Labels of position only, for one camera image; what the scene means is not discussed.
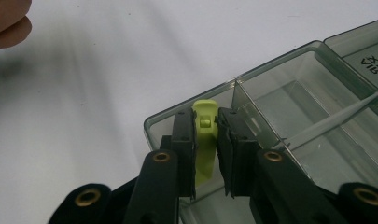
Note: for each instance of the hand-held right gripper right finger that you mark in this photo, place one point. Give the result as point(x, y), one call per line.
point(249, 174)

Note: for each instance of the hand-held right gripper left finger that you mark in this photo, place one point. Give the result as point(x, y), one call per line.
point(160, 186)

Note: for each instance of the yellow-green plastic clip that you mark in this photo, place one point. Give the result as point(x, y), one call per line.
point(205, 149)

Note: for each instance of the translucent grey plastic organizer box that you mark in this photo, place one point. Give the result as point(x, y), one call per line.
point(317, 109)

